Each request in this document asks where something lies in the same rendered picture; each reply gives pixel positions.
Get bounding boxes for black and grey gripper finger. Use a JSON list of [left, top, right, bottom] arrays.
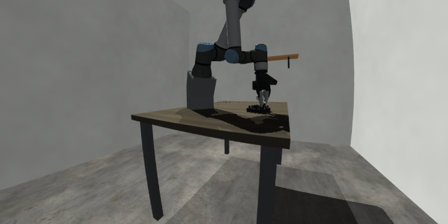
[[262, 87, 271, 107], [256, 85, 263, 107]]

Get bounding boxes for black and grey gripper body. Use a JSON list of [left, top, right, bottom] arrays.
[[252, 70, 270, 91]]

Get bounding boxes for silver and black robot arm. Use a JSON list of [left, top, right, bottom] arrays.
[[192, 0, 268, 78]]

